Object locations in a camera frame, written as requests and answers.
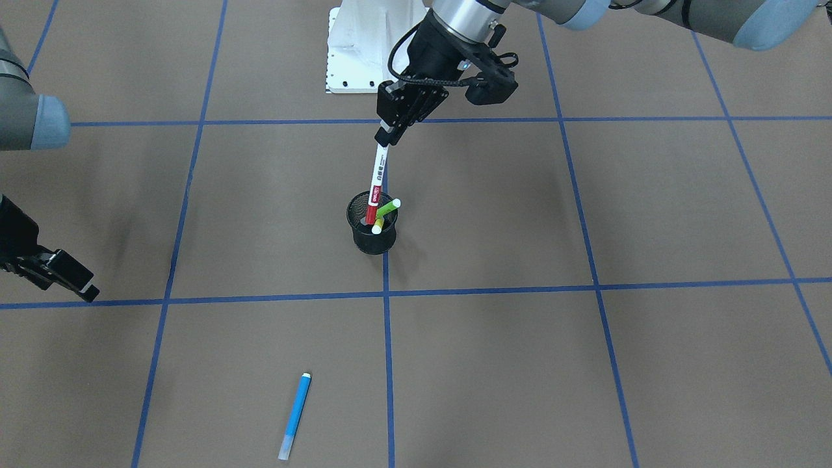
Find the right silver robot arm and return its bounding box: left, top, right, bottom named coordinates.
left=1, top=32, right=100, bottom=302

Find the black mesh pen cup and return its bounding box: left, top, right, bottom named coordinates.
left=346, top=190, right=398, bottom=255

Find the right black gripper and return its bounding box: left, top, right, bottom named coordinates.
left=1, top=195, right=100, bottom=302

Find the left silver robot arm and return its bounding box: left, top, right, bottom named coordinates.
left=374, top=1, right=820, bottom=148

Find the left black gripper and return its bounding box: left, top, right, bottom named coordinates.
left=374, top=8, right=497, bottom=146

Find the green highlighter pen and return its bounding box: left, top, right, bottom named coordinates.
left=376, top=198, right=402, bottom=218

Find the blue marker pen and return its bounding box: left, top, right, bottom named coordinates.
left=278, top=371, right=312, bottom=462

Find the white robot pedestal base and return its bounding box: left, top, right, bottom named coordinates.
left=325, top=1, right=428, bottom=94

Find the yellow highlighter pen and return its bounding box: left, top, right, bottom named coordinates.
left=371, top=217, right=385, bottom=236

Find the red capped white marker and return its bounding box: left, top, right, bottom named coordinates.
left=363, top=144, right=387, bottom=226

